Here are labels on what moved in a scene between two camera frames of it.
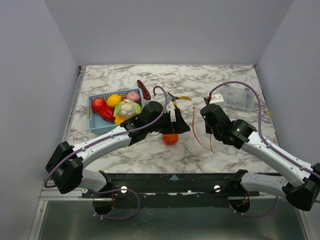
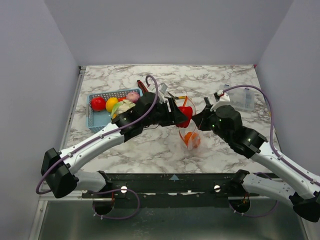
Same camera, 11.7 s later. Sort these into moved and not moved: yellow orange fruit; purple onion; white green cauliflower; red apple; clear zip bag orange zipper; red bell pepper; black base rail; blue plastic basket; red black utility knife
Moved: yellow orange fruit; red bell pepper; clear zip bag orange zipper
Not moved: black base rail; purple onion; red apple; white green cauliflower; red black utility knife; blue plastic basket
